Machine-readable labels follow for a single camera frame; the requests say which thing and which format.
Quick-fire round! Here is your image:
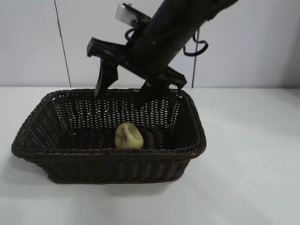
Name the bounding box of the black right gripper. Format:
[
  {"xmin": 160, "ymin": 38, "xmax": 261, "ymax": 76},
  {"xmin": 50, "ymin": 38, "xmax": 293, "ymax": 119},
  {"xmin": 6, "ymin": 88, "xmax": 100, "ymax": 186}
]
[{"xmin": 85, "ymin": 36, "xmax": 188, "ymax": 108}]

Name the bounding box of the pale yellow egg yolk pastry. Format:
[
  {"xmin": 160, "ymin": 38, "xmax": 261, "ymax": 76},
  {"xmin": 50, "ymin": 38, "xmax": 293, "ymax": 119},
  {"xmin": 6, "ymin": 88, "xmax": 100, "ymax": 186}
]
[{"xmin": 114, "ymin": 123, "xmax": 144, "ymax": 150}]

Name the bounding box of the dark brown woven basket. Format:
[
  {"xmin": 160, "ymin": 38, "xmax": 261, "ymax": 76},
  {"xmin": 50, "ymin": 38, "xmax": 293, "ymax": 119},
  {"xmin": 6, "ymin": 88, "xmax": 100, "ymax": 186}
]
[{"xmin": 10, "ymin": 88, "xmax": 208, "ymax": 185}]

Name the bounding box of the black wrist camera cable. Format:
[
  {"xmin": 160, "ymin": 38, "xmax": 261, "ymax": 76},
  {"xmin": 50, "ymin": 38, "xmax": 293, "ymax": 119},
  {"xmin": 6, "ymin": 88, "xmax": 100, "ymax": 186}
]
[{"xmin": 124, "ymin": 28, "xmax": 138, "ymax": 41}]

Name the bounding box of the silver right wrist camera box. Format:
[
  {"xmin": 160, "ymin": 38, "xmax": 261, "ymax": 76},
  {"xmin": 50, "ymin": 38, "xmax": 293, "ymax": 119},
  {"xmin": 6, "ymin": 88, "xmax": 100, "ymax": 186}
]
[{"xmin": 114, "ymin": 2, "xmax": 152, "ymax": 27}]

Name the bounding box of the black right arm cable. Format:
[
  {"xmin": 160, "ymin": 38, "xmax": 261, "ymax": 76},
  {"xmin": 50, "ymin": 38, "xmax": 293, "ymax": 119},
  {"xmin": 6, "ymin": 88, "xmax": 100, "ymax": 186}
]
[{"xmin": 182, "ymin": 27, "xmax": 210, "ymax": 57}]

